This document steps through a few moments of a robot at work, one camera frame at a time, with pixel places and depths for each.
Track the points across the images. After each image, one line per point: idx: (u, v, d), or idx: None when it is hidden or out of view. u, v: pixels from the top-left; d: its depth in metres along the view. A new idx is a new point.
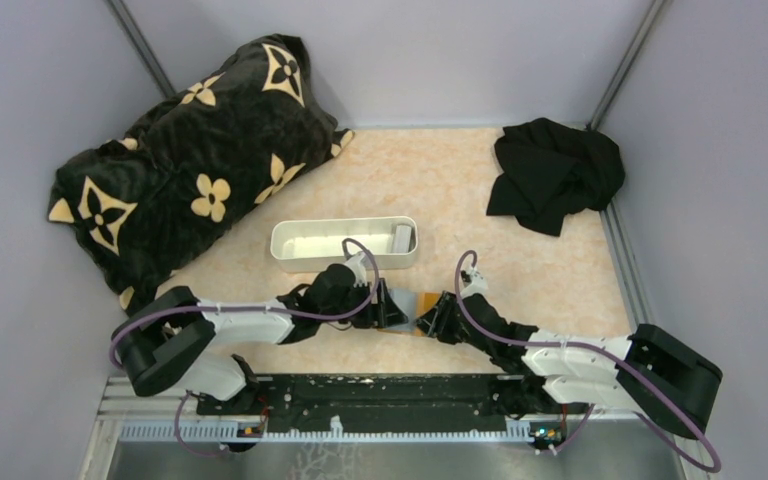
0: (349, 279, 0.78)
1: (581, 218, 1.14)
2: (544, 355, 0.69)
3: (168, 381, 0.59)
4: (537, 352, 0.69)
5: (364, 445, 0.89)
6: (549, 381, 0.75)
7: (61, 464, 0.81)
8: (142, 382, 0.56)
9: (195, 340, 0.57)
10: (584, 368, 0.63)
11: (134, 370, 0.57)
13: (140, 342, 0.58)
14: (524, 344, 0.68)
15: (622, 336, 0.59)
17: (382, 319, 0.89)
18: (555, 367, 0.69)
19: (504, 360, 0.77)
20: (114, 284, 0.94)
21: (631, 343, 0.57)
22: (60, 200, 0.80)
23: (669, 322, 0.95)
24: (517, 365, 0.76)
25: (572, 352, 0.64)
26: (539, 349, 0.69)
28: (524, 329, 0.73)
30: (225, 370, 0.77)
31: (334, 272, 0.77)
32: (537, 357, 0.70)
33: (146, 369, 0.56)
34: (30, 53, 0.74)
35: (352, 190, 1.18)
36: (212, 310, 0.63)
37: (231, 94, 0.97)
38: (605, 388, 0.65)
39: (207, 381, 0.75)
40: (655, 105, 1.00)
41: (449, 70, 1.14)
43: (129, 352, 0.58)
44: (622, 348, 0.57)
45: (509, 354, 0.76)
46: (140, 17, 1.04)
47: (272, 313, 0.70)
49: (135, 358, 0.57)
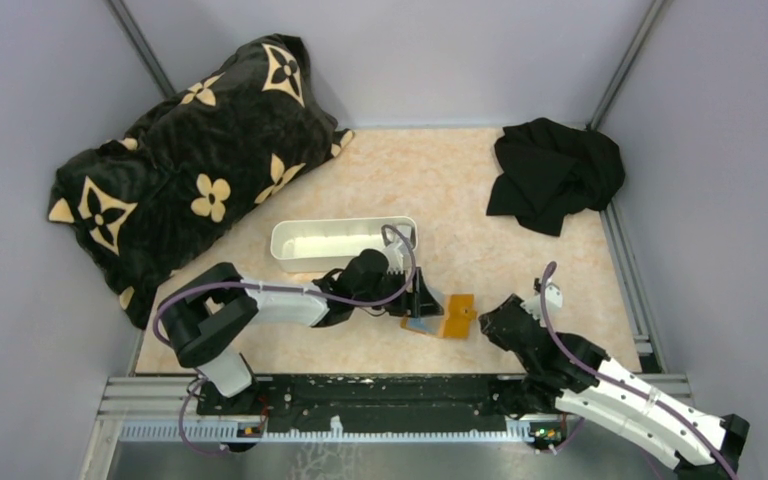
0: (379, 264, 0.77)
1: (581, 218, 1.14)
2: (619, 399, 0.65)
3: (208, 356, 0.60)
4: (616, 393, 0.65)
5: (364, 445, 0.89)
6: (568, 396, 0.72)
7: (61, 464, 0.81)
8: (187, 353, 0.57)
9: (239, 315, 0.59)
10: (658, 428, 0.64)
11: (179, 342, 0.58)
13: (184, 314, 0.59)
14: (596, 373, 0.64)
15: (714, 417, 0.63)
17: (415, 308, 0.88)
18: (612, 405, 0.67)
19: (550, 373, 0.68)
20: (114, 283, 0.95)
21: (726, 432, 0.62)
22: (60, 200, 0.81)
23: (669, 323, 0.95)
24: (567, 378, 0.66)
25: (657, 412, 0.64)
26: (618, 390, 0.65)
28: (592, 354, 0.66)
30: (238, 364, 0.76)
31: (367, 257, 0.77)
32: (609, 397, 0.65)
33: (191, 341, 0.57)
34: (30, 54, 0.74)
35: (352, 190, 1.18)
36: (255, 287, 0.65)
37: (231, 94, 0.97)
38: (638, 432, 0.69)
39: (222, 371, 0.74)
40: (655, 106, 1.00)
41: (449, 70, 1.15)
43: (173, 324, 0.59)
44: (716, 434, 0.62)
45: (557, 367, 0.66)
46: (140, 16, 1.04)
47: (309, 296, 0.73)
49: (179, 330, 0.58)
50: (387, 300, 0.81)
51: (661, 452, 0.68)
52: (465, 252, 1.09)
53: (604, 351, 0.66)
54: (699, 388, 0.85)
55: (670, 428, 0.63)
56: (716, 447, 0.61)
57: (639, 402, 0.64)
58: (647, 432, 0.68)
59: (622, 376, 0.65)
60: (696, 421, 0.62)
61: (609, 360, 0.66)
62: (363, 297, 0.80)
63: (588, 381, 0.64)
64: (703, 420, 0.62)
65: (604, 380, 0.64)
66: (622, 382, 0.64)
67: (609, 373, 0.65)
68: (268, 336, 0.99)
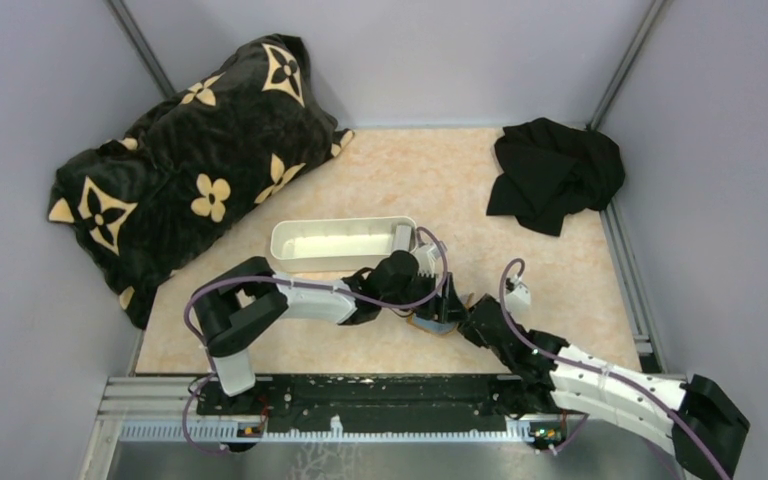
0: (409, 266, 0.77)
1: (581, 218, 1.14)
2: (578, 378, 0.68)
3: (237, 348, 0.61)
4: (572, 373, 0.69)
5: (364, 445, 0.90)
6: (558, 393, 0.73)
7: (61, 465, 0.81)
8: (216, 344, 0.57)
9: (270, 309, 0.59)
10: (621, 401, 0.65)
11: (209, 332, 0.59)
13: (216, 306, 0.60)
14: (552, 357, 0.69)
15: (673, 381, 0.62)
17: (443, 313, 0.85)
18: (581, 391, 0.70)
19: (523, 367, 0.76)
20: (114, 283, 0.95)
21: (685, 392, 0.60)
22: (60, 200, 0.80)
23: (670, 323, 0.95)
24: (537, 373, 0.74)
25: (612, 384, 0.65)
26: (574, 370, 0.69)
28: (553, 341, 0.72)
30: (249, 363, 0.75)
31: (397, 259, 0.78)
32: (568, 378, 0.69)
33: (221, 331, 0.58)
34: (29, 53, 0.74)
35: (352, 190, 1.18)
36: (286, 284, 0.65)
37: (231, 94, 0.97)
38: (628, 417, 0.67)
39: (234, 368, 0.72)
40: (655, 106, 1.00)
41: (449, 70, 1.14)
43: (206, 315, 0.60)
44: (673, 396, 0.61)
45: (527, 362, 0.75)
46: (140, 16, 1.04)
47: (338, 294, 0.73)
49: (211, 321, 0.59)
50: (414, 304, 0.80)
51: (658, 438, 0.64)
52: (465, 252, 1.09)
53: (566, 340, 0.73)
54: None
55: (628, 397, 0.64)
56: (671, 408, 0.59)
57: (593, 376, 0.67)
58: (636, 416, 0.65)
59: (581, 358, 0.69)
60: (652, 386, 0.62)
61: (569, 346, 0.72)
62: (391, 299, 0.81)
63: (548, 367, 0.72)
64: (660, 385, 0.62)
65: (561, 363, 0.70)
66: (579, 362, 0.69)
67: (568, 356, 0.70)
68: (268, 336, 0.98)
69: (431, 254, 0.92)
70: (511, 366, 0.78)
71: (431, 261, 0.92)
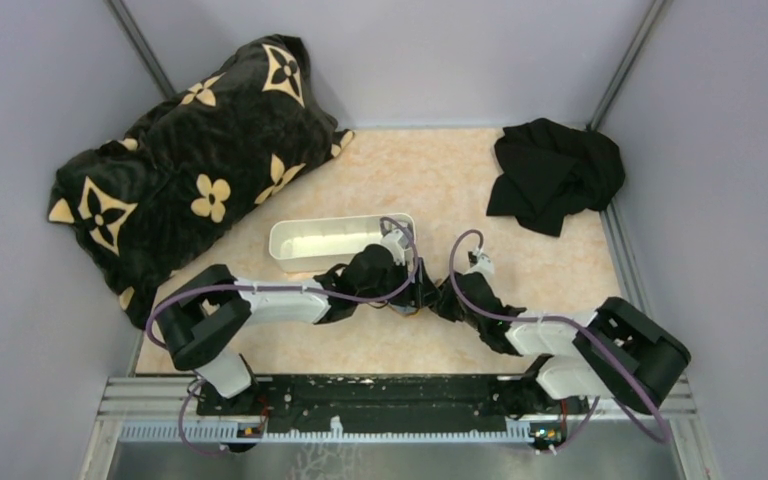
0: (384, 260, 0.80)
1: (581, 218, 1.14)
2: (524, 331, 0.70)
3: (205, 358, 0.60)
4: (518, 327, 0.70)
5: (364, 445, 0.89)
6: (541, 374, 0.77)
7: (61, 465, 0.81)
8: (182, 356, 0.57)
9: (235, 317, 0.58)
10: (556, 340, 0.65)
11: (175, 345, 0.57)
13: (179, 318, 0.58)
14: (508, 320, 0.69)
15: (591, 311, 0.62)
17: (418, 300, 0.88)
18: (536, 345, 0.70)
19: (493, 339, 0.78)
20: (114, 284, 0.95)
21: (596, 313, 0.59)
22: (60, 200, 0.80)
23: (669, 323, 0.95)
24: (505, 344, 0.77)
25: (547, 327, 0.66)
26: (520, 324, 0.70)
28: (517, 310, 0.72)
30: (238, 366, 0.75)
31: (371, 253, 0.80)
32: (519, 332, 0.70)
33: (186, 343, 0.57)
34: (30, 54, 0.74)
35: (352, 190, 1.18)
36: (249, 290, 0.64)
37: (231, 94, 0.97)
38: (583, 372, 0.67)
39: (222, 373, 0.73)
40: (655, 106, 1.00)
41: (448, 70, 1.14)
43: (168, 329, 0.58)
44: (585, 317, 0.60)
45: (497, 333, 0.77)
46: (140, 16, 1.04)
47: (309, 293, 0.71)
49: (175, 334, 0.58)
50: (390, 295, 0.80)
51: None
52: (465, 252, 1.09)
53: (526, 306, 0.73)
54: (699, 388, 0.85)
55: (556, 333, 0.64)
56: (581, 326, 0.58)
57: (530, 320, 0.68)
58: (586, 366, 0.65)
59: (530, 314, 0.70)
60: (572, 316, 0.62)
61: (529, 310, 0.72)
62: (367, 292, 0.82)
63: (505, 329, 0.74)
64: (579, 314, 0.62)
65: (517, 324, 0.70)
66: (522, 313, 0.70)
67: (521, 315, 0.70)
68: (268, 336, 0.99)
69: (398, 241, 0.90)
70: (482, 336, 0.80)
71: (399, 247, 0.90)
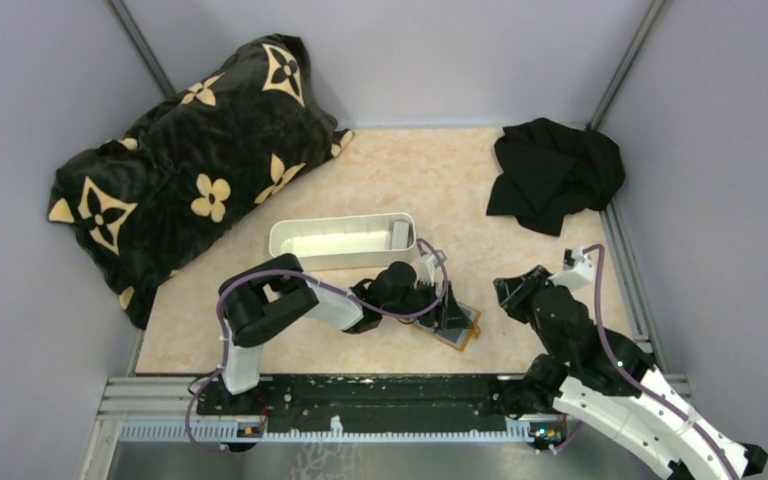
0: (408, 277, 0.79)
1: (581, 218, 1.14)
2: (657, 414, 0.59)
3: (263, 340, 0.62)
4: (655, 410, 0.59)
5: (364, 445, 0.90)
6: (567, 395, 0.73)
7: (61, 466, 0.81)
8: (245, 334, 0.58)
9: (302, 303, 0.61)
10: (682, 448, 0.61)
11: (237, 323, 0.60)
13: (244, 296, 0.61)
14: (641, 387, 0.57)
15: (738, 444, 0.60)
17: (442, 322, 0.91)
18: (641, 415, 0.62)
19: (587, 373, 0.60)
20: (114, 283, 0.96)
21: (747, 462, 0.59)
22: (60, 200, 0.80)
23: (669, 323, 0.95)
24: (605, 381, 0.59)
25: (691, 436, 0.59)
26: (658, 407, 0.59)
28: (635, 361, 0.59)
30: (257, 361, 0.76)
31: (395, 270, 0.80)
32: (646, 410, 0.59)
33: (249, 322, 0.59)
34: (29, 54, 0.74)
35: (352, 190, 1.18)
36: (314, 281, 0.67)
37: (231, 94, 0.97)
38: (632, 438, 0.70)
39: (245, 364, 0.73)
40: (655, 106, 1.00)
41: (449, 69, 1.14)
43: (234, 306, 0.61)
44: (739, 463, 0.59)
45: (597, 368, 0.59)
46: (140, 16, 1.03)
47: (349, 301, 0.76)
49: (239, 311, 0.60)
50: (417, 314, 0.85)
51: (654, 462, 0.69)
52: (465, 252, 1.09)
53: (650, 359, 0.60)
54: (698, 388, 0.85)
55: (699, 453, 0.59)
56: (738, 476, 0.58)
57: (676, 420, 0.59)
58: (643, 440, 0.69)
59: (662, 392, 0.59)
60: (723, 447, 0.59)
61: (653, 369, 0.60)
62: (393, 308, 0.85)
63: (630, 392, 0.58)
64: (730, 447, 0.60)
65: (647, 394, 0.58)
66: (665, 398, 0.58)
67: (651, 387, 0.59)
68: None
69: (430, 263, 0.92)
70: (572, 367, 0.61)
71: (430, 270, 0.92)
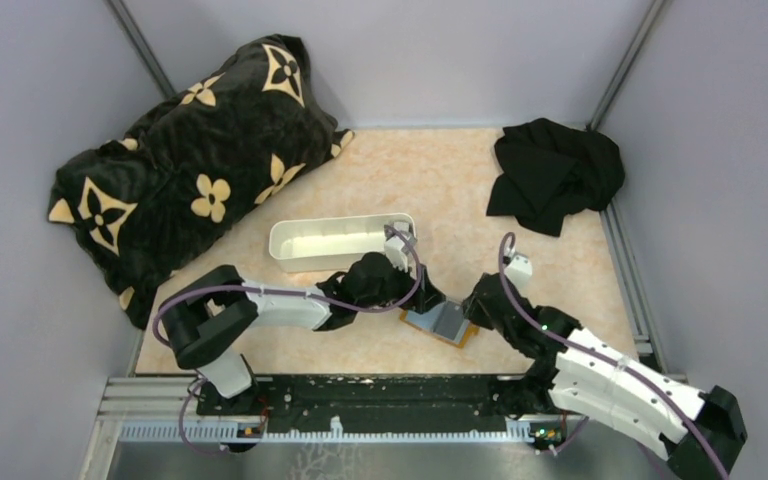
0: (380, 266, 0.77)
1: (581, 218, 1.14)
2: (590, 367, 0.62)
3: (208, 359, 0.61)
4: (584, 361, 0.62)
5: (364, 445, 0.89)
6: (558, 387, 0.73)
7: (61, 466, 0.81)
8: (184, 356, 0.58)
9: (238, 318, 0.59)
10: (630, 398, 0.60)
11: (179, 344, 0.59)
13: (185, 316, 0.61)
14: (564, 341, 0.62)
15: (691, 387, 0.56)
17: (421, 304, 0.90)
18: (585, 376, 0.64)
19: (525, 343, 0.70)
20: (114, 284, 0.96)
21: (703, 403, 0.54)
22: (60, 200, 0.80)
23: (669, 323, 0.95)
24: (539, 348, 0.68)
25: (627, 380, 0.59)
26: (585, 358, 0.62)
28: (564, 323, 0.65)
30: (239, 366, 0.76)
31: (368, 262, 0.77)
32: (575, 363, 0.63)
33: (189, 343, 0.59)
34: (29, 54, 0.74)
35: (352, 190, 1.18)
36: (256, 291, 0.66)
37: (231, 94, 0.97)
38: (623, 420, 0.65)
39: (225, 371, 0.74)
40: (655, 106, 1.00)
41: (448, 69, 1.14)
43: (174, 326, 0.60)
44: (692, 404, 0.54)
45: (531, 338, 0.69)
46: (140, 16, 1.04)
47: (311, 300, 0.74)
49: (179, 332, 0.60)
50: (401, 301, 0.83)
51: (650, 441, 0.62)
52: (465, 252, 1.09)
53: (578, 322, 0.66)
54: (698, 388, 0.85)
55: (641, 396, 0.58)
56: (688, 416, 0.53)
57: (607, 368, 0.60)
58: (631, 417, 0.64)
59: (593, 345, 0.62)
60: (670, 390, 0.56)
61: (581, 329, 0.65)
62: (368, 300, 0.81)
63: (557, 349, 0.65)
64: (677, 388, 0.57)
65: (573, 348, 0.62)
66: (591, 349, 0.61)
67: (579, 342, 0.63)
68: (269, 335, 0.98)
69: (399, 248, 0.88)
70: (513, 342, 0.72)
71: (401, 254, 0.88)
